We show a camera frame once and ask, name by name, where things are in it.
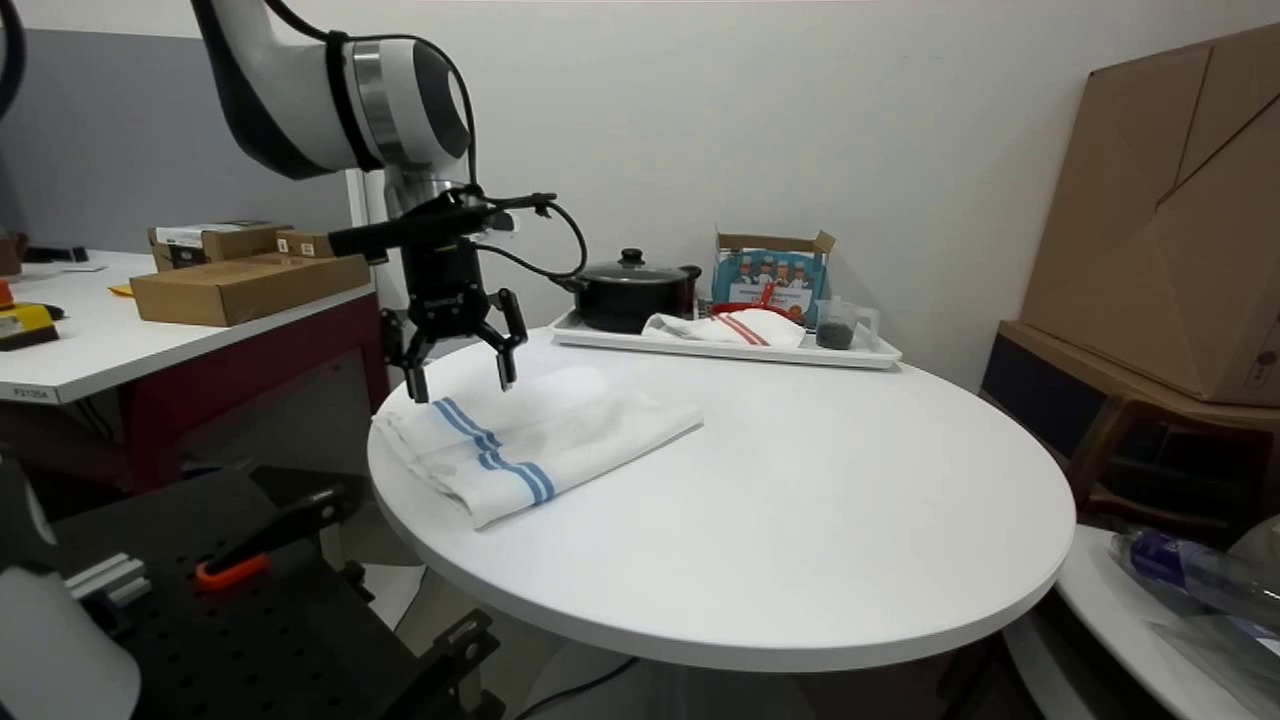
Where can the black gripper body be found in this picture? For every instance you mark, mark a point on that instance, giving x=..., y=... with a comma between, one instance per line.
x=445, y=293

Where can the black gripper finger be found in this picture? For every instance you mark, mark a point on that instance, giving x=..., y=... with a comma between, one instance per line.
x=406, y=344
x=504, y=328

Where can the white towel with blue stripes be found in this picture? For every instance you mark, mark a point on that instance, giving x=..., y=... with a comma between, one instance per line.
x=501, y=455

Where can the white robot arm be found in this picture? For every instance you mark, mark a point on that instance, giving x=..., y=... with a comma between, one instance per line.
x=311, y=103

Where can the black cooking pot with lid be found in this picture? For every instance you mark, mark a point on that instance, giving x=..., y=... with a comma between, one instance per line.
x=631, y=291

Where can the small brown cardboard box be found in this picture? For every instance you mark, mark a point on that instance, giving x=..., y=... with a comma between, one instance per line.
x=307, y=244

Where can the black and orange clamp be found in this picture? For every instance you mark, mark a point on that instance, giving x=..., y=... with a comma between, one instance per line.
x=253, y=554

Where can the large flat cardboard box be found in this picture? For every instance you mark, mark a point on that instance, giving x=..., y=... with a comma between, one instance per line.
x=242, y=291

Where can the white cloth with red stripe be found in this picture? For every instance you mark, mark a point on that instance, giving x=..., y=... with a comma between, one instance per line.
x=740, y=328

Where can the small open cardboard box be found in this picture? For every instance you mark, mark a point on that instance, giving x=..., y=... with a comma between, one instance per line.
x=180, y=244

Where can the blue and red packaged box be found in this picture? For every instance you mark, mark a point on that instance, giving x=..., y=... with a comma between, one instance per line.
x=787, y=275

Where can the white desk with red legs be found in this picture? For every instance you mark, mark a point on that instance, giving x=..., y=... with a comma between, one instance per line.
x=122, y=403

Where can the white rectangular tray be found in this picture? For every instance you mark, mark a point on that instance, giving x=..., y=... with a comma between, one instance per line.
x=864, y=353

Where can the small black round object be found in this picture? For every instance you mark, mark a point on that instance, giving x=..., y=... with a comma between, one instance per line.
x=834, y=332

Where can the grey partition panel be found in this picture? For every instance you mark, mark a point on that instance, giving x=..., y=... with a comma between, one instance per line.
x=122, y=135

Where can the round white table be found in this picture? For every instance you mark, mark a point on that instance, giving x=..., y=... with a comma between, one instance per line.
x=812, y=522

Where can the yellow and black tool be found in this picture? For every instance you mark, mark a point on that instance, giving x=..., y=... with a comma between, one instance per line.
x=26, y=327

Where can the dark wooden side table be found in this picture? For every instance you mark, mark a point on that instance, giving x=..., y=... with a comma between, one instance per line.
x=1135, y=450

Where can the large leaning cardboard sheets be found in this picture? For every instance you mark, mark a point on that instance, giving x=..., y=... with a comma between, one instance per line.
x=1161, y=244

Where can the clear plastic bag with blue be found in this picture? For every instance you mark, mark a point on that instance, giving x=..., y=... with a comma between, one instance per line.
x=1238, y=580

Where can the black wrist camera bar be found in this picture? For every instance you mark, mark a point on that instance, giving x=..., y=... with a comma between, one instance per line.
x=437, y=222

